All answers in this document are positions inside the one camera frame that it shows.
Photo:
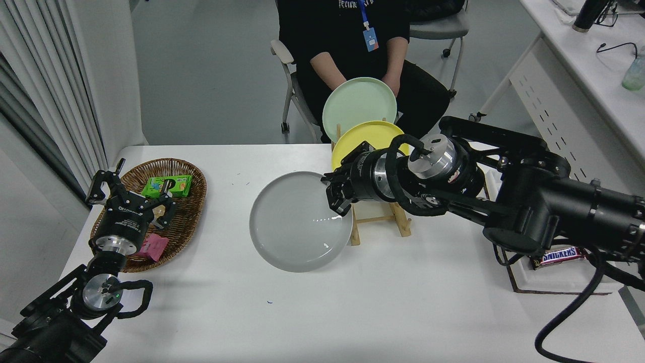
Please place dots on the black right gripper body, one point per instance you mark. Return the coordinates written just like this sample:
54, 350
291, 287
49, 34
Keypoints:
368, 176

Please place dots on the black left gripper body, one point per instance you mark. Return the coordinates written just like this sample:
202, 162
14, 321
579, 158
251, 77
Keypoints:
123, 219

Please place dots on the grey plate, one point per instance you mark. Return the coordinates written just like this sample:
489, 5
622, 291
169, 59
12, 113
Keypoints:
292, 227

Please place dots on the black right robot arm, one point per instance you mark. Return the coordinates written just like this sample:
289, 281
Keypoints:
554, 201

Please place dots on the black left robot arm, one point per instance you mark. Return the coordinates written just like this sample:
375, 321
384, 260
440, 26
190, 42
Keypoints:
55, 327

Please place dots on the person's right forearm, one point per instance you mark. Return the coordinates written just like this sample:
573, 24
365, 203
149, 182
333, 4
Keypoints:
325, 68

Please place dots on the person's left forearm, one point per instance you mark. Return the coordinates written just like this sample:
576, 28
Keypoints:
395, 58

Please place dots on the yellow plate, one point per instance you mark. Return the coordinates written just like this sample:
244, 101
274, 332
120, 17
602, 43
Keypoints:
352, 138

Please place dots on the wooden plate rack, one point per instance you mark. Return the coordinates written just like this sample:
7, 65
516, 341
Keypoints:
355, 234

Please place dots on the pale green plate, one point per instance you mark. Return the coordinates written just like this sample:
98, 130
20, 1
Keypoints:
358, 103

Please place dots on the person's left hand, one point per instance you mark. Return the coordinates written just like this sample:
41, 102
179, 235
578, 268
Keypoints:
392, 83

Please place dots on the brown wicker basket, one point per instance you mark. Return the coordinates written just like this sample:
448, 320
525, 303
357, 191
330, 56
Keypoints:
189, 217

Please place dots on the green snack packet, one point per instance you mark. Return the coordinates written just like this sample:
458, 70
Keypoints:
151, 189

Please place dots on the pink snack packet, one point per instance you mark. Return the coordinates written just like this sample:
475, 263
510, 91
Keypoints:
153, 247

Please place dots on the grey white curtain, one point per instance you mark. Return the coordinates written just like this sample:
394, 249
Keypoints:
30, 75

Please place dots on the grey chair with beige armrest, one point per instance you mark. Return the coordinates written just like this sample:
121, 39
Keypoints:
279, 49

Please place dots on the person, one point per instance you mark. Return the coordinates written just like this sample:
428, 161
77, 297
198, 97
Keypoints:
327, 30

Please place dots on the grey wheeled office chair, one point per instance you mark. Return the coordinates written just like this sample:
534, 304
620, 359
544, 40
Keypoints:
438, 30

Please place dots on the black garment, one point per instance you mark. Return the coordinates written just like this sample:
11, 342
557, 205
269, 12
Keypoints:
438, 10

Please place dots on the brown Snickers bar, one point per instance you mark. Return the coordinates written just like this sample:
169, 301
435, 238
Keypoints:
559, 256

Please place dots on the white rectangular tray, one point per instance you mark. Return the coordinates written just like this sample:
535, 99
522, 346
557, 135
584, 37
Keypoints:
564, 278

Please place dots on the white side desk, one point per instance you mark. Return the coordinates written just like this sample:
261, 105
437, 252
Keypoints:
579, 65

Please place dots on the black flask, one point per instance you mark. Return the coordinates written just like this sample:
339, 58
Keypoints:
587, 15

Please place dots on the translucent green bottle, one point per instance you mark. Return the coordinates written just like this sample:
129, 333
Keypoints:
634, 75

